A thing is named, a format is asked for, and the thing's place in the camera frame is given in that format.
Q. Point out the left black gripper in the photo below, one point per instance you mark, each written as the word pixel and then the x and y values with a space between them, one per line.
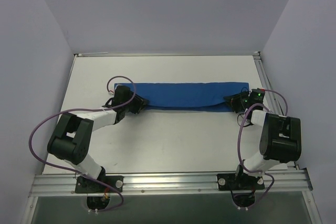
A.
pixel 137 102

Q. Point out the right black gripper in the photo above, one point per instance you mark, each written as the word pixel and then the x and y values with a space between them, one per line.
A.
pixel 237 100

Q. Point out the blue surgical cloth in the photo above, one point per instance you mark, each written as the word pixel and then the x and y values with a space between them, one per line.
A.
pixel 207 97

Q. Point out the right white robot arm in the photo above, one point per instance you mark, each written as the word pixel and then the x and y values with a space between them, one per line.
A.
pixel 247 166

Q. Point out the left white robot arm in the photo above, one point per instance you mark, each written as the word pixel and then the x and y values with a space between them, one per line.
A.
pixel 71 137

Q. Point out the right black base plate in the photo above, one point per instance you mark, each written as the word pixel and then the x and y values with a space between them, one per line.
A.
pixel 229 181

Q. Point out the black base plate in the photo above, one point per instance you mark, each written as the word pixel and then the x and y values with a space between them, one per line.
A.
pixel 104 184
pixel 229 181

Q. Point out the front aluminium rail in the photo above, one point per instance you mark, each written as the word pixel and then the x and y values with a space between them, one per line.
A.
pixel 58 185

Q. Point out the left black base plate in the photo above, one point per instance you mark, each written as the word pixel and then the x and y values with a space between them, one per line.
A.
pixel 104 184

